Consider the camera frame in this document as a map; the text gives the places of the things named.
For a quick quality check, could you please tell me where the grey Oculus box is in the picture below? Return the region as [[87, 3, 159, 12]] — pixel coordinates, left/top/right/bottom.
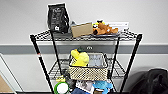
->
[[88, 53, 105, 69]]

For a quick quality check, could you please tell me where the yellow plush toy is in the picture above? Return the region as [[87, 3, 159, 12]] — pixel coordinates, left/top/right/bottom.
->
[[70, 48, 91, 68]]

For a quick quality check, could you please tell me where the grey wall rail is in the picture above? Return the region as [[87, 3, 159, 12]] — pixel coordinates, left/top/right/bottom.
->
[[0, 43, 168, 55]]

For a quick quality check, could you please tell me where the light blue plush toy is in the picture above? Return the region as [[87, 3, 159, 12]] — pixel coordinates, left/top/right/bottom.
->
[[92, 79, 114, 94]]

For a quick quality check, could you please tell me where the wooden door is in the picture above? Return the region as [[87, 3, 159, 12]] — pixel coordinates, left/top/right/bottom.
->
[[0, 73, 14, 94]]

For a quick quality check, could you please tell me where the brown cardboard box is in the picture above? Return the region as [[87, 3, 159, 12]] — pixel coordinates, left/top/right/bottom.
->
[[70, 21, 95, 39]]

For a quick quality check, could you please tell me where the plain black bag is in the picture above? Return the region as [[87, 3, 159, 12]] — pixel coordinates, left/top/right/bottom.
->
[[62, 71, 78, 91]]

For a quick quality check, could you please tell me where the white printed box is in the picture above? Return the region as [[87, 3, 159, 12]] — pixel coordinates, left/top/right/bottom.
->
[[75, 79, 95, 94]]

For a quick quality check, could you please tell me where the pale basket with dark spots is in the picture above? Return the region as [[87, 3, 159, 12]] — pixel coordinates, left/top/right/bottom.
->
[[67, 51, 110, 82]]

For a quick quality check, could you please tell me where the black bag with white print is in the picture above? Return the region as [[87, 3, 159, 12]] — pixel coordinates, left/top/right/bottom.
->
[[46, 2, 71, 35]]

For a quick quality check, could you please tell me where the white wall socket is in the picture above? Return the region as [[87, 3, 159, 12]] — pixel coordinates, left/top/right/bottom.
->
[[85, 45, 93, 51]]

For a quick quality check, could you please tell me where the black wire shelf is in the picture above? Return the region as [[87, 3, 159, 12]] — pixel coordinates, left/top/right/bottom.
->
[[28, 28, 144, 94]]

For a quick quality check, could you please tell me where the flat white box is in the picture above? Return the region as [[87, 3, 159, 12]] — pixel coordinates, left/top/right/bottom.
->
[[107, 21, 131, 32]]

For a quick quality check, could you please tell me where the black office chair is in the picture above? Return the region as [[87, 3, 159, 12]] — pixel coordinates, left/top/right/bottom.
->
[[131, 67, 168, 94]]

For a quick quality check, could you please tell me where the dark blue plush toy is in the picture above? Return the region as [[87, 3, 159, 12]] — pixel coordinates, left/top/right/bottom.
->
[[71, 86, 89, 94]]

